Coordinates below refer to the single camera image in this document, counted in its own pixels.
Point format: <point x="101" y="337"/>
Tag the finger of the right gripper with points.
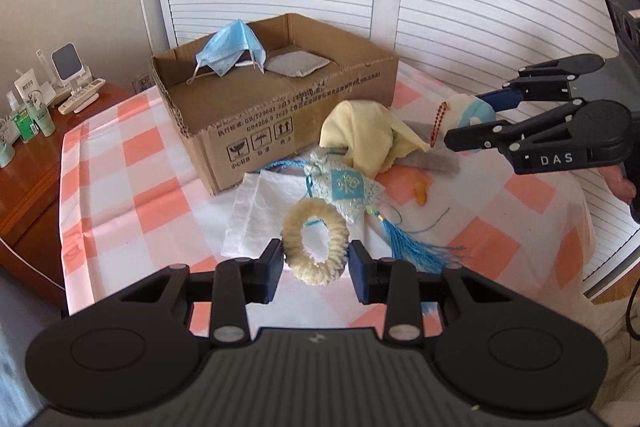
<point x="543" y="82"/>
<point x="536" y="145"/>

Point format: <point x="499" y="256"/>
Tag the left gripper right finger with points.
<point x="392" y="283"/>

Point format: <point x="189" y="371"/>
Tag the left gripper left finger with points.
<point x="237" y="283"/>

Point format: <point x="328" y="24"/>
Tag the white blue plush toy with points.
<point x="459" y="111"/>

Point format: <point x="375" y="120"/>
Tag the small orange plush piece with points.
<point x="420" y="188"/>

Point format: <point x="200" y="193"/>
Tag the blue embroidered sachet with tassel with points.
<point x="328" y="177"/>

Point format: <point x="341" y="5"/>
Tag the grey fabric pouch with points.
<point x="438" y="159"/>

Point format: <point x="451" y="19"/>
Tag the yellow cleaning cloth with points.
<point x="371" y="136"/>

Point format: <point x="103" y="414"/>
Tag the person right hand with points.
<point x="618" y="184"/>

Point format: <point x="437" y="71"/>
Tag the white folded towel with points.
<point x="260" y="205"/>

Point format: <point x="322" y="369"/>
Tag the checkered pink white tablecloth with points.
<point x="131" y="204"/>

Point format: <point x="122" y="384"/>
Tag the brown cardboard box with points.
<point x="240" y="122"/>

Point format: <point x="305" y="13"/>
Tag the wooden nightstand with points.
<point x="30" y="195"/>

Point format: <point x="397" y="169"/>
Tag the grey sachet in box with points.
<point x="296" y="64"/>

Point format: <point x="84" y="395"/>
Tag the blue surgical face mask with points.
<point x="235" y="44"/>

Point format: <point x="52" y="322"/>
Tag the white remote control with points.
<point x="84" y="97"/>

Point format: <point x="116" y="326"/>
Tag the green small box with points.
<point x="25" y="126"/>

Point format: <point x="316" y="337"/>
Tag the green tube bottle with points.
<point x="39" y="111"/>

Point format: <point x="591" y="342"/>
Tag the white phone stand screen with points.
<point x="68" y="66"/>

